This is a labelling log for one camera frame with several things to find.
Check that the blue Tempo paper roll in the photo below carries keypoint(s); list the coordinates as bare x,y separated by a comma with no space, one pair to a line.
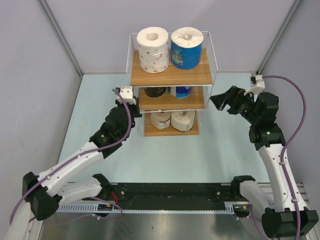
179,92

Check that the white slotted cable duct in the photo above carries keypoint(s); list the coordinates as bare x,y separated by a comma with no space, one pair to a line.
97,207

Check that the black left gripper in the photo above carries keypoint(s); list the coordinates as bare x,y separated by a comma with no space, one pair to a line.
135,107

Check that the cream paper roll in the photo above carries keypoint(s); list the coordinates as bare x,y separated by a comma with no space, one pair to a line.
182,121

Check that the white wire wooden shelf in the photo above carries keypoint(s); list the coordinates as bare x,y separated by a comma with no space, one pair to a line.
200,79

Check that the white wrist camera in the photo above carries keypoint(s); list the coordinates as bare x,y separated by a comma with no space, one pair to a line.
257,85
125,93

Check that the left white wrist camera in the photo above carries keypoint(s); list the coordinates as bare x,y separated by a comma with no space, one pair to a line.
125,93

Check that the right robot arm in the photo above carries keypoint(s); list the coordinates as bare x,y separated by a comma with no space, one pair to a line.
285,214

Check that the light blue paper roll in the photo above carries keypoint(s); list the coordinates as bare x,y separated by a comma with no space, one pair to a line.
186,47

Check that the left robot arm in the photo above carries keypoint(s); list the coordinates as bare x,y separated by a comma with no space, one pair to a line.
44,190

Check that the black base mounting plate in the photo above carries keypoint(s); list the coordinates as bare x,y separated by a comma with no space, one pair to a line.
173,195

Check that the brown paper roll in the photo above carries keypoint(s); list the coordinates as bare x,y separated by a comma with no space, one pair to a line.
160,120

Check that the dark green paper roll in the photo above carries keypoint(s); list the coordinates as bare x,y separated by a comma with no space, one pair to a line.
155,92

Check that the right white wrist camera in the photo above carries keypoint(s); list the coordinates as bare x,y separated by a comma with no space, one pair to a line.
257,85

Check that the floral white paper roll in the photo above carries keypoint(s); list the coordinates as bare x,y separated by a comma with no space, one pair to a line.
153,49

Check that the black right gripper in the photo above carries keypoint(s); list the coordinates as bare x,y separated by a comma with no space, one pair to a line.
232,97

